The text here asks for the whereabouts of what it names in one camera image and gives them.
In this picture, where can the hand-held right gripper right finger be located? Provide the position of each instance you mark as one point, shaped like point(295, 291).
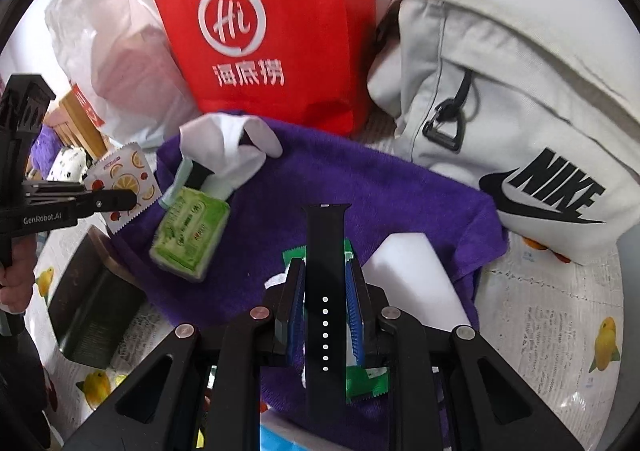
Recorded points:
point(354, 311)

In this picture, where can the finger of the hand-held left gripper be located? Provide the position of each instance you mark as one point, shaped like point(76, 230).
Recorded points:
point(60, 187)
point(110, 203)

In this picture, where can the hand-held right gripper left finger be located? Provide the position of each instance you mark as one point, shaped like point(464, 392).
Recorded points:
point(296, 311)

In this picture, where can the fruit print sachet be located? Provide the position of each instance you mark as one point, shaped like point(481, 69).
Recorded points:
point(135, 171)

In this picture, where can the blue tissue pack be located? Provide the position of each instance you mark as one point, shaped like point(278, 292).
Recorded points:
point(282, 436)

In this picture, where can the person's left forearm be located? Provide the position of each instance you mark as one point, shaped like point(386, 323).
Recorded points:
point(22, 381)

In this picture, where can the person's left hand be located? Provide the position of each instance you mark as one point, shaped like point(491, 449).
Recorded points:
point(17, 281)

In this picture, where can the white spotted pillow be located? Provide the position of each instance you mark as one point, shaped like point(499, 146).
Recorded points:
point(67, 164)

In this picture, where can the purple plush toy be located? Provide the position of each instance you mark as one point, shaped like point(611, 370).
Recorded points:
point(42, 148)

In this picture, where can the wooden furniture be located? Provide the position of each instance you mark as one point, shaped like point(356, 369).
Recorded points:
point(75, 123)

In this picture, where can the white sponge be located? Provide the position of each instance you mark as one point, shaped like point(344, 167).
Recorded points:
point(412, 276)

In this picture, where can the mint green cloth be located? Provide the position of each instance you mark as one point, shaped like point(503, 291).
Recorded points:
point(179, 183)

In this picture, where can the green tissue pack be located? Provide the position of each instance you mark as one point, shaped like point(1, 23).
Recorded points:
point(187, 231)

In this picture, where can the white plastic bag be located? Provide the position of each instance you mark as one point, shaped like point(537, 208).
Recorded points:
point(115, 56)

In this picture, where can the purple towel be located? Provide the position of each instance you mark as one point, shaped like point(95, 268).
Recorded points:
point(390, 191)

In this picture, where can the white sock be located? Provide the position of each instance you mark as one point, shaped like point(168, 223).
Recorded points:
point(220, 141)

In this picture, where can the red paper bag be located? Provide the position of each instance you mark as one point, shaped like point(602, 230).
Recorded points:
point(270, 31)

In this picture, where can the grey waist bag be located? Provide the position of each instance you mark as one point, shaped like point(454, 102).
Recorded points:
point(510, 106)

